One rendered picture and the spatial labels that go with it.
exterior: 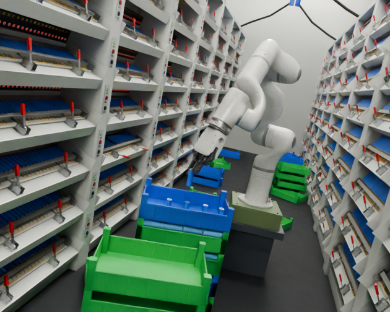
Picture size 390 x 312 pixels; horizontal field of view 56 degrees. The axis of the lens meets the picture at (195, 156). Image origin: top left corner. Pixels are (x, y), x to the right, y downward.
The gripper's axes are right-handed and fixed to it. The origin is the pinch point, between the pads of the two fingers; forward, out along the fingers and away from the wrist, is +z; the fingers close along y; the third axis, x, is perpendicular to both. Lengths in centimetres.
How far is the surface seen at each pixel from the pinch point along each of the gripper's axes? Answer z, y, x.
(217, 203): 7.1, -3.5, -15.4
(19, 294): 70, 17, 23
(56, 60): -6, 32, 51
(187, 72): -63, 142, -55
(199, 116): -50, 189, -118
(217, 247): 19.1, -20.2, -9.9
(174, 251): 25.1, -21.8, 6.8
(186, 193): 9.9, 2.6, -5.1
